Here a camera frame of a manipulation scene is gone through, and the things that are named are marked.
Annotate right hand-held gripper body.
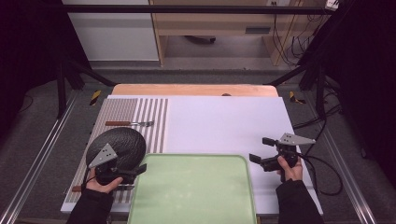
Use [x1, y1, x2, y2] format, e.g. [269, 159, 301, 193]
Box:
[261, 133, 316, 173]

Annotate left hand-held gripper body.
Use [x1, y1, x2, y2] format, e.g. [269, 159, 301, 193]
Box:
[88, 143, 138, 186]

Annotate black round plate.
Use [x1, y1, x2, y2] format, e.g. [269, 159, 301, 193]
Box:
[85, 126, 148, 172]

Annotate knife with wooden handle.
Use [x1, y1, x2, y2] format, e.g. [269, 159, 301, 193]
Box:
[72, 184, 135, 192]

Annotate fork with wooden handle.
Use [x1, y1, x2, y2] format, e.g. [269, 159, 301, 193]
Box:
[105, 120, 155, 128]

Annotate green tray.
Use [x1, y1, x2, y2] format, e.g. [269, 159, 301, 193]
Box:
[127, 153, 258, 224]

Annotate person's left hand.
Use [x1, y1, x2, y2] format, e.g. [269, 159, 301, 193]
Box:
[85, 175, 124, 194]

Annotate person's right hand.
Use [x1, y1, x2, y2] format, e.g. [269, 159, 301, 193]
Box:
[276, 155, 304, 182]

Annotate striped placemat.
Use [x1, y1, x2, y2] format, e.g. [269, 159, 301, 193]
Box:
[64, 97, 169, 204]

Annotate black metal stand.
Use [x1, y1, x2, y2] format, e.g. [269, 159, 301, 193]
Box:
[264, 59, 328, 120]
[56, 59, 117, 119]

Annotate black curtain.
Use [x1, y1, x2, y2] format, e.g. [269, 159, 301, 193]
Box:
[0, 0, 92, 132]
[298, 0, 396, 178]

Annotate wooden desk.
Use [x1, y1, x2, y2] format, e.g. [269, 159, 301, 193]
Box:
[148, 0, 304, 67]

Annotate white cabinet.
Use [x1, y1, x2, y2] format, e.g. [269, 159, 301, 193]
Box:
[62, 0, 161, 62]

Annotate white power strip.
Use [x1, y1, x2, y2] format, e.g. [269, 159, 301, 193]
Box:
[325, 0, 340, 12]

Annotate black floor cables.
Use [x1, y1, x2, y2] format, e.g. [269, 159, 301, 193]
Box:
[292, 77, 344, 130]

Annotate right hand-held gripper black cable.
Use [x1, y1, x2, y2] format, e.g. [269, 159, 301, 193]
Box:
[297, 152, 344, 197]

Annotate aluminium floor rail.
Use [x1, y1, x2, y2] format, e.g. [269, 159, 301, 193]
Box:
[306, 92, 379, 224]
[0, 92, 78, 224]

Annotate hanging black cables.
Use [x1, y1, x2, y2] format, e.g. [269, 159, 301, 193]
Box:
[271, 1, 314, 67]

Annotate black horizontal frame bar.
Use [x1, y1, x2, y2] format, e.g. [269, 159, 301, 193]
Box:
[40, 4, 331, 16]

